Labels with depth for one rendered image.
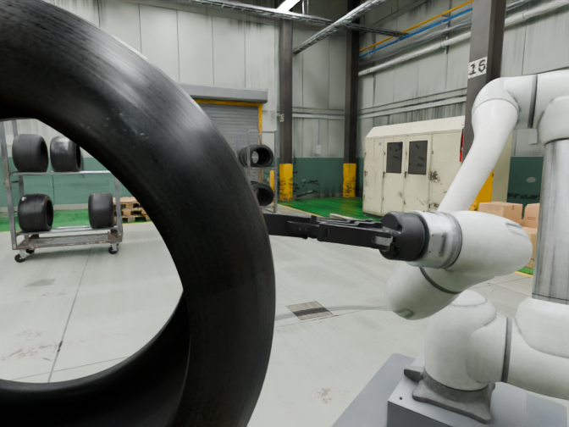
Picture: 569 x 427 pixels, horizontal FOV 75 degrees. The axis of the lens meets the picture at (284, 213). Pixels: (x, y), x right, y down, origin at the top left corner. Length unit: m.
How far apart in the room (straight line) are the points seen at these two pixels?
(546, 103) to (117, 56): 0.95
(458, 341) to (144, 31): 11.52
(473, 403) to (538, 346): 0.22
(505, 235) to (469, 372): 0.48
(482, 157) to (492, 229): 0.30
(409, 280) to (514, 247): 0.18
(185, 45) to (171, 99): 11.68
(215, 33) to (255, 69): 1.52
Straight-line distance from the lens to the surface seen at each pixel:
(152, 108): 0.32
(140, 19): 12.05
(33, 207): 5.80
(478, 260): 0.63
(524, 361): 1.02
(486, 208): 5.73
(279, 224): 0.51
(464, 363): 1.04
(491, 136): 0.94
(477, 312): 1.01
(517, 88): 1.10
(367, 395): 1.24
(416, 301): 0.73
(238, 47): 12.42
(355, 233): 0.50
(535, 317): 1.02
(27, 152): 5.76
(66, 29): 0.36
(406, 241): 0.56
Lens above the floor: 1.34
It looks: 8 degrees down
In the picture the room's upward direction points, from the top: straight up
